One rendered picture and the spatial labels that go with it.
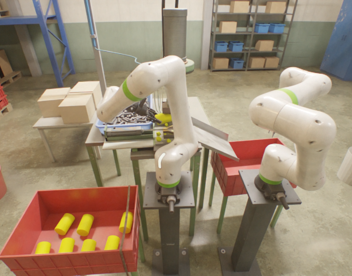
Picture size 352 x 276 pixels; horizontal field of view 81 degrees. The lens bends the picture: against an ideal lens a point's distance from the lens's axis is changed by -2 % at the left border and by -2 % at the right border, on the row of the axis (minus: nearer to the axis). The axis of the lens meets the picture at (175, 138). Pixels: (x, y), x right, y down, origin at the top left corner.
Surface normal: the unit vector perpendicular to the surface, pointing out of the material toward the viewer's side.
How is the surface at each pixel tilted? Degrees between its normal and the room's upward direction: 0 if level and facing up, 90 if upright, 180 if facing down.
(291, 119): 59
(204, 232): 0
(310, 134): 72
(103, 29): 90
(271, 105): 42
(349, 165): 93
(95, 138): 0
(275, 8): 90
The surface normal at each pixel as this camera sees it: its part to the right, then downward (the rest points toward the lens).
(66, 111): 0.11, 0.55
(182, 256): 0.00, -0.83
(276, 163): -0.76, 0.29
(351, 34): -0.99, 0.06
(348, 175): -0.87, 0.31
